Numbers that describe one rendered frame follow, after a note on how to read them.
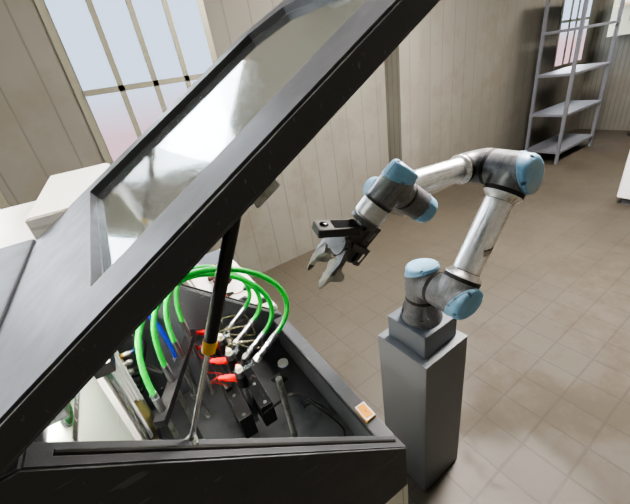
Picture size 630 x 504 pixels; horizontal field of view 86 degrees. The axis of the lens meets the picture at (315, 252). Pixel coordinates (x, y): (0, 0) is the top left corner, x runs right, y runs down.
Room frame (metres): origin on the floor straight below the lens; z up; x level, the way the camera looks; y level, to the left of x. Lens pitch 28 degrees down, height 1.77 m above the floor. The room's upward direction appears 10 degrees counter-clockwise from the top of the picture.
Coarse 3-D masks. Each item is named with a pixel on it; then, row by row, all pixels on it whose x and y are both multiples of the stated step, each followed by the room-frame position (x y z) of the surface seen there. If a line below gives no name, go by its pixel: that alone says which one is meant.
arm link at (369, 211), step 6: (366, 198) 0.75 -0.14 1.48; (360, 204) 0.76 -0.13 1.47; (366, 204) 0.74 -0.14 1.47; (372, 204) 0.73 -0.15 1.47; (360, 210) 0.74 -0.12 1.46; (366, 210) 0.74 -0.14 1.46; (372, 210) 0.73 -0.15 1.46; (378, 210) 0.73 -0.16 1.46; (366, 216) 0.73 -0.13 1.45; (372, 216) 0.73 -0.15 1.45; (378, 216) 0.73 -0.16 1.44; (384, 216) 0.73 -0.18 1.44; (372, 222) 0.73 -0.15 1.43; (378, 222) 0.73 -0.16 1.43
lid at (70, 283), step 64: (320, 0) 0.87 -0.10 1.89; (384, 0) 0.49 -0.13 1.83; (256, 64) 0.80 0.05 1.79; (320, 64) 0.45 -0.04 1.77; (192, 128) 0.73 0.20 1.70; (256, 128) 0.41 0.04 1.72; (320, 128) 0.40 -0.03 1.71; (128, 192) 0.66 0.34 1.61; (192, 192) 0.38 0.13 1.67; (256, 192) 0.36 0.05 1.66; (64, 256) 0.52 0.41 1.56; (128, 256) 0.35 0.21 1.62; (192, 256) 0.32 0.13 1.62; (64, 320) 0.31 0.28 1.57; (128, 320) 0.28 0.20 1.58; (0, 384) 0.28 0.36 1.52; (64, 384) 0.25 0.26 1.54; (0, 448) 0.22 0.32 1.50
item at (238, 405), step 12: (228, 372) 0.78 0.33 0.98; (252, 372) 0.76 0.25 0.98; (252, 384) 0.72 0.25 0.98; (228, 396) 0.69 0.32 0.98; (240, 396) 0.68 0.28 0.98; (252, 396) 0.69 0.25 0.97; (264, 396) 0.67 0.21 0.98; (240, 408) 0.64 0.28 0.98; (264, 408) 0.63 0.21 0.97; (240, 420) 0.60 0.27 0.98; (252, 420) 0.62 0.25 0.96; (264, 420) 0.63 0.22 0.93; (252, 432) 0.61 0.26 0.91
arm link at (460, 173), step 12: (456, 156) 1.05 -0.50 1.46; (468, 156) 1.03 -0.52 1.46; (480, 156) 1.02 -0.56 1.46; (420, 168) 0.98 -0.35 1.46; (432, 168) 0.97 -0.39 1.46; (444, 168) 0.98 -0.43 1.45; (456, 168) 0.99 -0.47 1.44; (468, 168) 1.01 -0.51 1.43; (372, 180) 0.93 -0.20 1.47; (420, 180) 0.93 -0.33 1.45; (432, 180) 0.95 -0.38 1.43; (444, 180) 0.97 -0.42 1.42; (456, 180) 1.00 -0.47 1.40; (468, 180) 1.01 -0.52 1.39
